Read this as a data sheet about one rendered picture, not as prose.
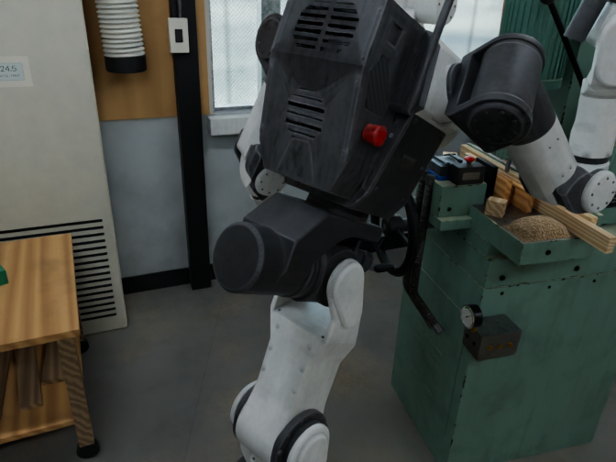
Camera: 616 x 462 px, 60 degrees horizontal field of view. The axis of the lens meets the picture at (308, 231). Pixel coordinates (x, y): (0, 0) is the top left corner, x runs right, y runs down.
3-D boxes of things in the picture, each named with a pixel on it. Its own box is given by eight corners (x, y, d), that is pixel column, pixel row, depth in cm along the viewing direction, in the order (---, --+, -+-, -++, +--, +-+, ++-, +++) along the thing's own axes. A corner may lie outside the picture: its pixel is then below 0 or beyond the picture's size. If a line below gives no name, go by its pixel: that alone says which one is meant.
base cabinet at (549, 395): (388, 382, 210) (409, 219, 179) (515, 360, 225) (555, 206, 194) (444, 477, 171) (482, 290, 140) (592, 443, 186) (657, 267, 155)
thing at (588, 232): (462, 164, 174) (464, 152, 172) (467, 164, 174) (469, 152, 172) (605, 254, 120) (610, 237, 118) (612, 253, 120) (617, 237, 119)
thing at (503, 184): (471, 185, 157) (475, 162, 153) (477, 184, 157) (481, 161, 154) (500, 205, 143) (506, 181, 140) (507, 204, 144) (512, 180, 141)
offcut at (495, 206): (487, 210, 140) (489, 195, 138) (504, 214, 138) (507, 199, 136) (483, 214, 138) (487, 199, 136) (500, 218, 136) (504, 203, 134)
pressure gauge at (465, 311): (456, 325, 143) (462, 300, 139) (469, 324, 144) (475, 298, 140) (469, 339, 137) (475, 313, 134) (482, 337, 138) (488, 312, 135)
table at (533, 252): (382, 180, 175) (384, 162, 173) (464, 174, 183) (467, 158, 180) (483, 271, 123) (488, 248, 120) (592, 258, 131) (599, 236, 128)
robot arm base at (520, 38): (541, 153, 78) (521, 96, 71) (456, 161, 86) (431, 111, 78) (555, 82, 85) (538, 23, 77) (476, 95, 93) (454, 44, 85)
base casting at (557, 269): (411, 220, 179) (413, 194, 175) (555, 206, 193) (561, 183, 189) (484, 290, 140) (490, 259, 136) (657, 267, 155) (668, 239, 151)
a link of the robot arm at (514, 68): (549, 153, 80) (518, 87, 72) (490, 161, 86) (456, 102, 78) (559, 98, 85) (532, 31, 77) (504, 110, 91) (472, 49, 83)
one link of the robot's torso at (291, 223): (249, 308, 79) (289, 197, 77) (199, 276, 87) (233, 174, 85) (353, 311, 101) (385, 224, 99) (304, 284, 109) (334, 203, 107)
